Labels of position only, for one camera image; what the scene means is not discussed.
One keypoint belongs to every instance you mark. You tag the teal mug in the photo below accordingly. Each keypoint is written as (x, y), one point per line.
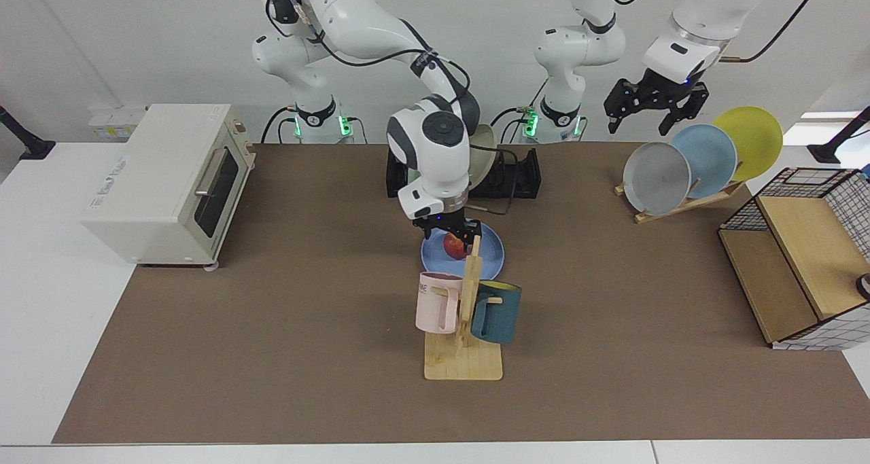
(501, 318)

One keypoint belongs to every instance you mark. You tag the grey plate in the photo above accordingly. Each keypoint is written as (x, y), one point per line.
(656, 179)

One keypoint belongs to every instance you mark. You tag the beige plate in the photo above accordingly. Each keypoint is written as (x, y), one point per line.
(484, 158)

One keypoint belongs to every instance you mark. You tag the brown table cloth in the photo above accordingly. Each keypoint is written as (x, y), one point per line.
(272, 382)

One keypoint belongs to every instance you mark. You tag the black stand foot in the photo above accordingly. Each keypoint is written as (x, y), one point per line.
(832, 150)
(27, 145)

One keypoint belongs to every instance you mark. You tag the white wall socket box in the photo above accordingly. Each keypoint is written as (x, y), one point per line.
(115, 123)

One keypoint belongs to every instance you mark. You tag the yellow plate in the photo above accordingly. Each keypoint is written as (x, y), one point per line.
(754, 134)

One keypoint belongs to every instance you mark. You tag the light blue plate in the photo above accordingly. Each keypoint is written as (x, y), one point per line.
(710, 155)

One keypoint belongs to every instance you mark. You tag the pale toaster oven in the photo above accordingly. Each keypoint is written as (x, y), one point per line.
(149, 192)

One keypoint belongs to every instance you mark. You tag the black dish rack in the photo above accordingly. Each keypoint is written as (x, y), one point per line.
(520, 179)

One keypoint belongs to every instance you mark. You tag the wooden plate rack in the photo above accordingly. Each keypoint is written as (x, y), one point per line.
(680, 209)

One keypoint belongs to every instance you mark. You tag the red yellow apple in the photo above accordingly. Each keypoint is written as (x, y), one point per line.
(454, 245)

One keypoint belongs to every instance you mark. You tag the pale green plate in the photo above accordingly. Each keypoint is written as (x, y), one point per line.
(410, 179)

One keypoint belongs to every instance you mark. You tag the pink mug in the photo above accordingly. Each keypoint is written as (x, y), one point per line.
(435, 308)

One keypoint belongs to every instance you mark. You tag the wooden cup stand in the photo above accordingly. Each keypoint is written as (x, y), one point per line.
(462, 365)

